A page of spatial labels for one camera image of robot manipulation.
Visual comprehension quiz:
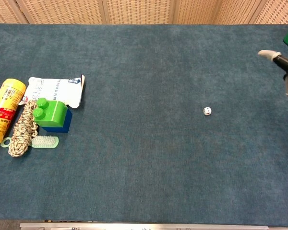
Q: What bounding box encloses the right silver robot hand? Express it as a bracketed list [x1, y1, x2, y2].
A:
[257, 49, 288, 103]

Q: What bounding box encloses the woven rattan folding screen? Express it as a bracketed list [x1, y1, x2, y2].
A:
[0, 0, 288, 25]

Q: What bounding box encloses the teal table cloth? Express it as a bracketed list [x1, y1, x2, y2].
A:
[0, 23, 288, 228]

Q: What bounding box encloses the white printed plastic pouch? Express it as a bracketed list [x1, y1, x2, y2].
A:
[19, 74, 85, 109]

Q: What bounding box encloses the blue toy building block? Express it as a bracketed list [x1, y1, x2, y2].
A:
[41, 104, 73, 134]

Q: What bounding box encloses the green toy building block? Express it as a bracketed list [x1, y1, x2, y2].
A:
[32, 98, 69, 127]

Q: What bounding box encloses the light green scrub brush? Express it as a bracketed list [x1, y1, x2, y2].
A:
[0, 135, 60, 150]

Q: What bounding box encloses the yellow cylindrical canister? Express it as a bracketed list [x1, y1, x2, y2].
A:
[0, 78, 27, 147]

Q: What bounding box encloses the silver metal table rail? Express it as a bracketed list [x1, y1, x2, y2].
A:
[19, 222, 269, 230]

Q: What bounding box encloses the coiled speckled rope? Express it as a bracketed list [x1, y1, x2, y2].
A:
[8, 100, 39, 158]

